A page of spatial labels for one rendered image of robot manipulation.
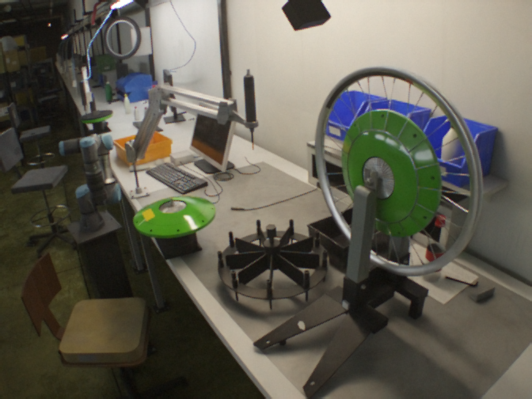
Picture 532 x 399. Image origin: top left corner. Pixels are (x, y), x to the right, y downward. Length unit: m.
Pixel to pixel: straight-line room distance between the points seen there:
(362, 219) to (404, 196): 0.11
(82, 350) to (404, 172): 1.34
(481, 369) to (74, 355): 1.42
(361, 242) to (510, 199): 0.66
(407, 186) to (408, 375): 0.48
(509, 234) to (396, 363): 0.66
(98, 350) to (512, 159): 1.66
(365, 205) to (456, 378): 0.51
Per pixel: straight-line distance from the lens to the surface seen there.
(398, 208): 0.96
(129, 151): 2.04
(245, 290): 1.23
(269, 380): 1.05
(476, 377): 1.12
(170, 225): 1.42
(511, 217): 1.48
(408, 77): 0.89
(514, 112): 1.39
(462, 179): 1.31
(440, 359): 1.13
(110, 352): 1.65
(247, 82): 1.43
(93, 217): 2.00
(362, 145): 0.98
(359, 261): 1.01
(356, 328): 1.07
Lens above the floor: 1.73
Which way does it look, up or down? 24 degrees down
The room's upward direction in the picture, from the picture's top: 3 degrees counter-clockwise
